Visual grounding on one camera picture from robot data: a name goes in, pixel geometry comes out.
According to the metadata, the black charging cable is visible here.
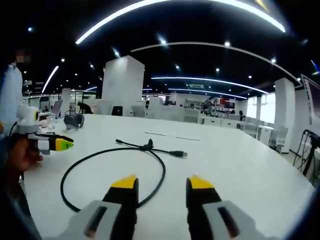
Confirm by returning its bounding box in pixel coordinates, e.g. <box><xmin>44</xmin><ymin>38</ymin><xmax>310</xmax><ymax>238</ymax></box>
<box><xmin>60</xmin><ymin>138</ymin><xmax>189</xmax><ymax>213</ymax></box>

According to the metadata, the person's dark clothing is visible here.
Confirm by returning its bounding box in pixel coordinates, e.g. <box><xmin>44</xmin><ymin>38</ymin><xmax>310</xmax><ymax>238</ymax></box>
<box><xmin>0</xmin><ymin>139</ymin><xmax>42</xmax><ymax>240</ymax></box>

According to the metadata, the black cable bundle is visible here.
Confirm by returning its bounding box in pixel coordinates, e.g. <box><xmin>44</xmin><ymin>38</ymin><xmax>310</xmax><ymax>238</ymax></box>
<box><xmin>293</xmin><ymin>128</ymin><xmax>320</xmax><ymax>176</ymax></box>

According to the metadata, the small black clip object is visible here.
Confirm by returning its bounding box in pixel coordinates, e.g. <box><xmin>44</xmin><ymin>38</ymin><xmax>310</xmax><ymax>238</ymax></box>
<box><xmin>139</xmin><ymin>138</ymin><xmax>155</xmax><ymax>151</ymax></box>

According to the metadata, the white framed screen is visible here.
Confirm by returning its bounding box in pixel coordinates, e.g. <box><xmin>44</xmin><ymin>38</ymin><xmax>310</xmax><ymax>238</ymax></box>
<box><xmin>300</xmin><ymin>73</ymin><xmax>320</xmax><ymax>126</ymax></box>

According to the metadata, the grey padded object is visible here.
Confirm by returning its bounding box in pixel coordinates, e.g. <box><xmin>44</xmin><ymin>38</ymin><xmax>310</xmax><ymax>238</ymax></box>
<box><xmin>63</xmin><ymin>113</ymin><xmax>86</xmax><ymax>131</ymax></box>

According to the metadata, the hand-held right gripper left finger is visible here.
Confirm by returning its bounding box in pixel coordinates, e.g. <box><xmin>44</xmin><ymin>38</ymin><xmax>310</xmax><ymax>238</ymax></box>
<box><xmin>83</xmin><ymin>173</ymin><xmax>140</xmax><ymax>240</ymax></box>

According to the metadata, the white desktop computer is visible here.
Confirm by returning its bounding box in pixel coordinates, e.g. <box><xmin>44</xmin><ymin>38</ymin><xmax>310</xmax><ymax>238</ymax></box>
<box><xmin>50</xmin><ymin>99</ymin><xmax>65</xmax><ymax>119</ymax></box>

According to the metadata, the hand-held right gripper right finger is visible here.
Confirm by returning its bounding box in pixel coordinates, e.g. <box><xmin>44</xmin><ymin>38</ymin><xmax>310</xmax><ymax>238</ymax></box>
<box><xmin>185</xmin><ymin>173</ymin><xmax>257</xmax><ymax>240</ymax></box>

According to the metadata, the white desk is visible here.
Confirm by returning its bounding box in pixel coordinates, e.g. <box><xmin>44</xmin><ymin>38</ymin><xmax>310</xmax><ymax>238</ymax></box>
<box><xmin>23</xmin><ymin>113</ymin><xmax>316</xmax><ymax>240</ymax></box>

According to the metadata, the small black screen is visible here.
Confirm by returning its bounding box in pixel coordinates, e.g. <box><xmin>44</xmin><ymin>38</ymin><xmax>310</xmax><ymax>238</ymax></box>
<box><xmin>110</xmin><ymin>105</ymin><xmax>124</xmax><ymax>117</ymax></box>

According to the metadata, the person's left hand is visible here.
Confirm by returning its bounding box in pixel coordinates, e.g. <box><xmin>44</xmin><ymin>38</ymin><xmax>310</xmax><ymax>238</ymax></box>
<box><xmin>10</xmin><ymin>136</ymin><xmax>44</xmax><ymax>172</ymax></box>

